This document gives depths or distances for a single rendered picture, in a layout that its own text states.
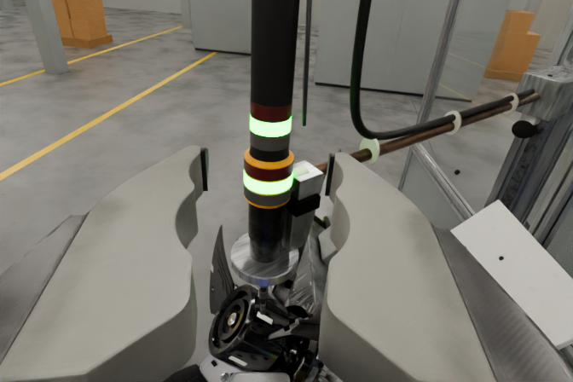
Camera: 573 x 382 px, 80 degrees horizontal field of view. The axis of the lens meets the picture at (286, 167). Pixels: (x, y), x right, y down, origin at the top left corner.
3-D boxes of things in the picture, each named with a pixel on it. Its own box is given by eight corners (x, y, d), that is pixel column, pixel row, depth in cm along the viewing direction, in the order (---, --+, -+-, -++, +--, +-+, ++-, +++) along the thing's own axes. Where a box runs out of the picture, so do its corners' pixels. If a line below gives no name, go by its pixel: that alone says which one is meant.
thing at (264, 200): (274, 176, 34) (274, 164, 34) (300, 197, 31) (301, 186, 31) (234, 188, 32) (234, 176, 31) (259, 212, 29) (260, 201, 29)
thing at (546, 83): (529, 104, 72) (547, 63, 68) (568, 115, 67) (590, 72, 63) (506, 112, 67) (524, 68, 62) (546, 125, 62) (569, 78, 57)
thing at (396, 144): (529, 99, 63) (533, 91, 62) (538, 101, 62) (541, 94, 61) (294, 180, 34) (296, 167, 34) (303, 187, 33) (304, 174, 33)
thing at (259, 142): (274, 131, 31) (275, 118, 31) (297, 146, 29) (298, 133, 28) (242, 139, 29) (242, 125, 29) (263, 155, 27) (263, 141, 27)
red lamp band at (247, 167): (274, 153, 33) (275, 141, 32) (303, 173, 30) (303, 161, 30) (234, 164, 31) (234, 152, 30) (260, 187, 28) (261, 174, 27)
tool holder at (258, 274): (286, 223, 41) (292, 151, 36) (326, 260, 37) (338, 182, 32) (218, 252, 37) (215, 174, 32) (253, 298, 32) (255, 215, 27)
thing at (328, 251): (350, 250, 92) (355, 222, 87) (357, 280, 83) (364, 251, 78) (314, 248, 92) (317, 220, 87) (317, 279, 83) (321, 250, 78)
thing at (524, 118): (516, 130, 70) (525, 107, 67) (536, 138, 67) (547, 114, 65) (504, 136, 67) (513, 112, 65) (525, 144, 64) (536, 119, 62)
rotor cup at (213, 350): (302, 292, 66) (250, 258, 62) (327, 351, 53) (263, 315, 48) (253, 346, 67) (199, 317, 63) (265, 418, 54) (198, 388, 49)
